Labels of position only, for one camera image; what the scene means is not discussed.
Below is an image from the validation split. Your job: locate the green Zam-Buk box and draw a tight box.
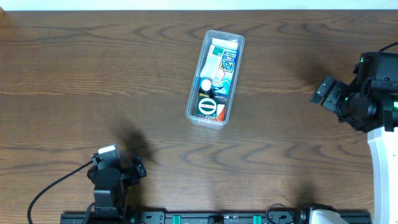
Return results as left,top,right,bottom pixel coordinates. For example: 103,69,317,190
197,96,218,117

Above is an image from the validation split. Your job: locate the white green medicine box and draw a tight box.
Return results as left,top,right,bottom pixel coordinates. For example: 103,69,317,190
200,45,225,80

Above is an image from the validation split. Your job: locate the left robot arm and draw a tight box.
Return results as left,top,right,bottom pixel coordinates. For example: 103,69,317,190
83,156,147,224

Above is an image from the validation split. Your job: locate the left black cable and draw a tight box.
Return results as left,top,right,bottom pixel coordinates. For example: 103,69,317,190
27,160,94,224

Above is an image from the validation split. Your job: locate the red Panadol box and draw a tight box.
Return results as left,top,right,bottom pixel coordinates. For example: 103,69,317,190
195,103,226,123

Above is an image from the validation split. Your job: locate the blue cooling patch packet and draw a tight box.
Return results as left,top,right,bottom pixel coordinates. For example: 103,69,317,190
212,49,239,97

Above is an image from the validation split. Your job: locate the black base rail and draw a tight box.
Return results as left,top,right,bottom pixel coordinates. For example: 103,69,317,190
60,203,373,224

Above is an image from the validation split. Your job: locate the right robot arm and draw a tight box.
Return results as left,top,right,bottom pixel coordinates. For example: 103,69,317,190
310,77,397,223

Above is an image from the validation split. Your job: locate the dark cough syrup bottle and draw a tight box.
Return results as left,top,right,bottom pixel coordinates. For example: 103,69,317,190
199,78,214,98

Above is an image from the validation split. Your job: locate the clear plastic container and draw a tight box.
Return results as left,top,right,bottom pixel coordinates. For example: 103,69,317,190
185,30,244,129

